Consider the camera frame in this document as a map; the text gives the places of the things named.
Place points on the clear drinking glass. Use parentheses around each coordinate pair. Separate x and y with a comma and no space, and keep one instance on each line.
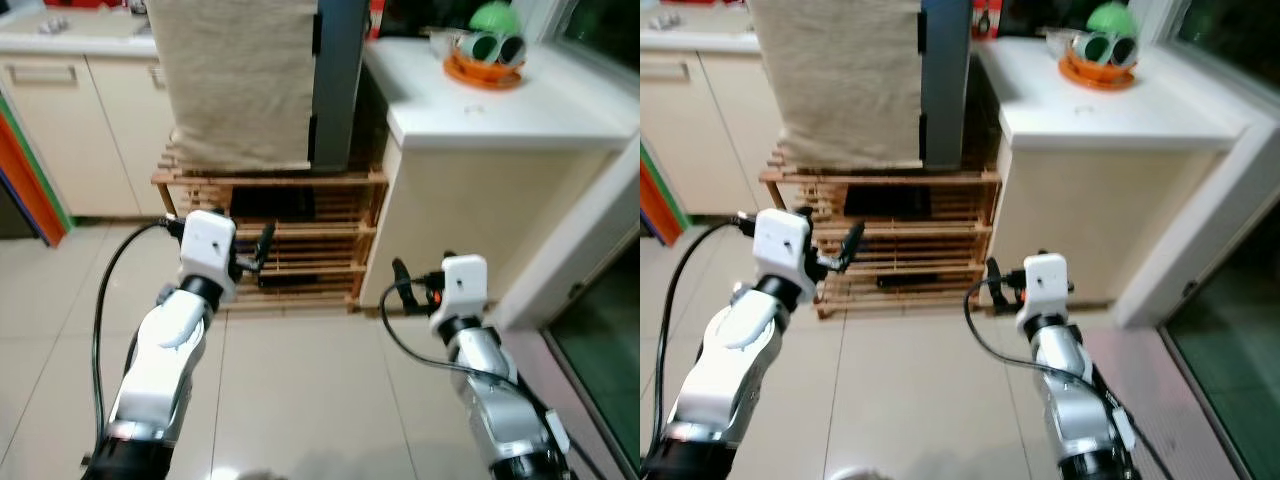
(445,42)
(1062,42)

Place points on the small grey refrigerator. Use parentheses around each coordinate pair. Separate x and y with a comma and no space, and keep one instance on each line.
(340,80)
(948,80)

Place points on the white countertop cabinet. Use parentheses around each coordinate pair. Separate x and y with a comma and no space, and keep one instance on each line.
(500,200)
(1100,200)

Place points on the wooden slatted rack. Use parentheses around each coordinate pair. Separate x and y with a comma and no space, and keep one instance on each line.
(330,240)
(940,240)

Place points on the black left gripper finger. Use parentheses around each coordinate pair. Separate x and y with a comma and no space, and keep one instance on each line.
(855,242)
(267,242)

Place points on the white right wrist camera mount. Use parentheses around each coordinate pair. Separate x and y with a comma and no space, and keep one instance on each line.
(462,285)
(1045,285)

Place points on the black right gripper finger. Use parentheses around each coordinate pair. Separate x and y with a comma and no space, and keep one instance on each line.
(993,282)
(402,282)

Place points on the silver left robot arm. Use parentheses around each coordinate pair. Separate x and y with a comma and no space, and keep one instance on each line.
(730,360)
(165,360)

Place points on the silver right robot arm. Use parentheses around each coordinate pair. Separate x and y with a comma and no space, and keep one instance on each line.
(490,400)
(1075,400)

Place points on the orange green board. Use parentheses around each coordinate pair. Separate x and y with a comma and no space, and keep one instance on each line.
(30,190)
(660,205)

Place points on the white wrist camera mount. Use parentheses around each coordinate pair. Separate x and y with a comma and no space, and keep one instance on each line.
(1045,285)
(208,245)
(462,285)
(780,245)

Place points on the beige cloth cover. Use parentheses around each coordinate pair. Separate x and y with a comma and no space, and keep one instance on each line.
(840,80)
(235,80)

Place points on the black slim device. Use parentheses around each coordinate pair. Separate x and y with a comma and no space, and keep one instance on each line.
(290,280)
(908,281)

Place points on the green bowl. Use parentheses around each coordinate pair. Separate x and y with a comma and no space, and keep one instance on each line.
(1112,18)
(495,18)

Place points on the cream kitchen cabinet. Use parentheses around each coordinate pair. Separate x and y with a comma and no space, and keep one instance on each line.
(720,130)
(60,140)

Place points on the green white cup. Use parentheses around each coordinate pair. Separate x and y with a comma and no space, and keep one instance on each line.
(1092,48)
(1123,53)
(512,53)
(482,48)

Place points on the orange bowl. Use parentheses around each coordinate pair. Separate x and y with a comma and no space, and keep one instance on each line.
(480,78)
(1090,80)

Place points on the black flat device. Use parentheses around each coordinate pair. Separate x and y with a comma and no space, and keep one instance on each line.
(888,202)
(272,205)

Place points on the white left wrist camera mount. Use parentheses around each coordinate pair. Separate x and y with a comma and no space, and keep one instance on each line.
(208,245)
(780,245)

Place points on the white framed glass door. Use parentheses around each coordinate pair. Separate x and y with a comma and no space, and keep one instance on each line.
(570,250)
(1200,220)

